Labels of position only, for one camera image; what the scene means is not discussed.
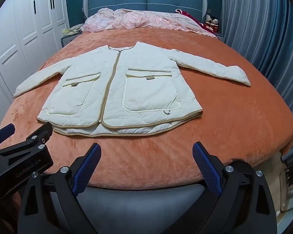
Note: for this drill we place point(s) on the orange plush bed blanket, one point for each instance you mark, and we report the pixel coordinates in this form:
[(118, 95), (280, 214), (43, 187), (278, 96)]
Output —
[(234, 126)]

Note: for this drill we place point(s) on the yellow white cloth heap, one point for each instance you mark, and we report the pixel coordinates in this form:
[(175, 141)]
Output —
[(72, 29)]

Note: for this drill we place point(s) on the pink floral quilt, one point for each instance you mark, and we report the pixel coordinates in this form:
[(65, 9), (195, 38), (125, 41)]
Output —
[(136, 19)]

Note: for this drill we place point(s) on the white panelled wardrobe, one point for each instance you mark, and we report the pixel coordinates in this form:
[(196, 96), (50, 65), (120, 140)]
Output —
[(14, 41)]

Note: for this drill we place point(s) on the grey blue nightstand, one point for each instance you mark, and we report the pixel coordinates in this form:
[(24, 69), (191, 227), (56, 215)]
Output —
[(66, 40), (220, 34)]

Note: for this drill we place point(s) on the blue grey curtain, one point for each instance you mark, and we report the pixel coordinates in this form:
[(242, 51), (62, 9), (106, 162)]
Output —
[(258, 29)]

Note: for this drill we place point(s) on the blue padded headboard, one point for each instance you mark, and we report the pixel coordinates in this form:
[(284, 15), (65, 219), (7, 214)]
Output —
[(146, 2)]

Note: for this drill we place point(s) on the white quilted comforter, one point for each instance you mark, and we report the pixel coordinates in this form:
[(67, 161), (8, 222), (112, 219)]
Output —
[(141, 82)]

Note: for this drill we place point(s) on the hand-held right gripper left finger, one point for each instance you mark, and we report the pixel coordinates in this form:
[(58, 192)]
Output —
[(86, 168)]

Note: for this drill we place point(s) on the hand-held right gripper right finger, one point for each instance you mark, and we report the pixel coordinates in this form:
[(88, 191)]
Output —
[(206, 168)]

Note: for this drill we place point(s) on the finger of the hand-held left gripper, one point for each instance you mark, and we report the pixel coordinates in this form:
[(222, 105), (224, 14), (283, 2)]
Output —
[(42, 131), (3, 130)]

